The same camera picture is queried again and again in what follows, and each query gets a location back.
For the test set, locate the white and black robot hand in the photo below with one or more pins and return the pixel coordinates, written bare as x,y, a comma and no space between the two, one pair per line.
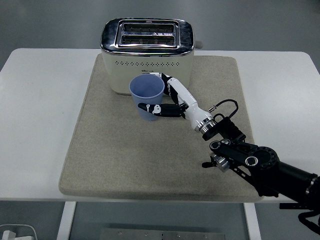
192,110

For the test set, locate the blue plastic cup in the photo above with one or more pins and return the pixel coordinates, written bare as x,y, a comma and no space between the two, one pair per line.
146,97

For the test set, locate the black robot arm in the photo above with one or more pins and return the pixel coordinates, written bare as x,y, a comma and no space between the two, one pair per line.
250,155

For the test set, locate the cream and chrome toaster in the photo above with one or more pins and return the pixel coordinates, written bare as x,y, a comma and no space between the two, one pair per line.
147,57

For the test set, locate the beige fabric mat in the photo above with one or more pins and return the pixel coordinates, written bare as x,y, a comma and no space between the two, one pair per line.
125,155

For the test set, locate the white table leg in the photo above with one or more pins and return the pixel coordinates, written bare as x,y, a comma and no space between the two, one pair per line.
252,222
66,220

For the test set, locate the black table control panel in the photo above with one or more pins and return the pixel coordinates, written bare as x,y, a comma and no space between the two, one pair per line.
287,206

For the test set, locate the white power strip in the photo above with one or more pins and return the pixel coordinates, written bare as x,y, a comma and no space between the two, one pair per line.
27,233

